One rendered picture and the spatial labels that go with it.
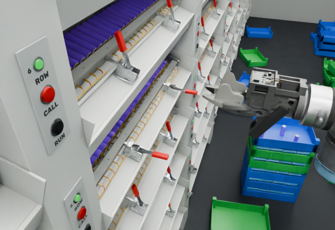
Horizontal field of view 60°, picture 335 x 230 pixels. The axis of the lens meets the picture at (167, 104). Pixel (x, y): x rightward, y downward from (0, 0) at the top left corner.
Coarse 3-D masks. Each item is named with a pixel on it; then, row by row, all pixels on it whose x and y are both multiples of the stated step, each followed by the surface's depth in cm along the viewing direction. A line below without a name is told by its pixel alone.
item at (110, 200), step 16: (176, 64) 96; (192, 64) 96; (176, 80) 92; (176, 96) 86; (160, 112) 78; (144, 128) 72; (160, 128) 74; (112, 144) 65; (144, 144) 68; (128, 160) 64; (144, 160) 68; (112, 176) 59; (128, 176) 61; (112, 192) 57; (112, 208) 55
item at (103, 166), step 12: (168, 72) 89; (156, 84) 83; (144, 108) 74; (132, 120) 69; (120, 144) 63; (108, 156) 60; (120, 156) 62; (96, 168) 57; (108, 168) 59; (96, 180) 55
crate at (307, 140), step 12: (252, 120) 160; (288, 120) 159; (276, 132) 156; (288, 132) 156; (300, 132) 156; (312, 132) 150; (264, 144) 147; (276, 144) 145; (288, 144) 144; (300, 144) 143; (312, 144) 141
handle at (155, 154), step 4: (140, 152) 64; (144, 152) 63; (148, 152) 63; (152, 152) 63; (156, 152) 63; (160, 152) 63; (152, 156) 63; (156, 156) 62; (160, 156) 62; (164, 156) 62; (168, 156) 63
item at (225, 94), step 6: (222, 84) 63; (228, 84) 62; (222, 90) 63; (228, 90) 63; (204, 96) 66; (210, 96) 66; (216, 96) 65; (222, 96) 64; (228, 96) 64; (234, 96) 63; (240, 96) 63; (216, 102) 65; (222, 102) 64; (228, 102) 64; (234, 102) 64; (240, 102) 64
